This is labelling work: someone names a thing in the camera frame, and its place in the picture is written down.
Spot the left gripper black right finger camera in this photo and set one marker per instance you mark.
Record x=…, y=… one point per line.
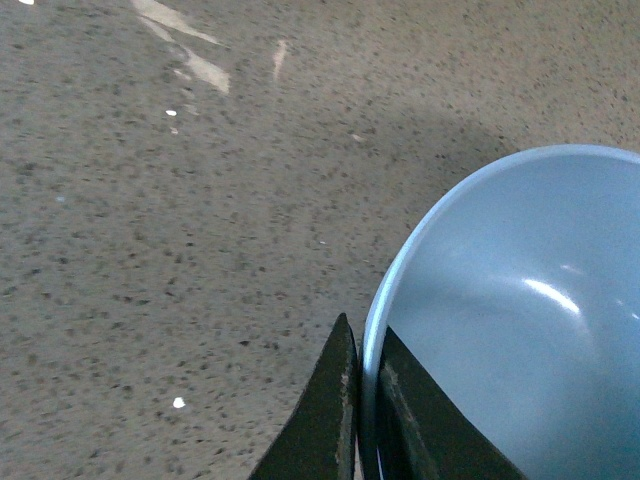
x=420, y=432

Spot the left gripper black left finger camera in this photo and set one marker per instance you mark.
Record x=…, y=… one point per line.
x=319, y=439

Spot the blue bowl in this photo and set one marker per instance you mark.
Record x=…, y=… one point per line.
x=518, y=292

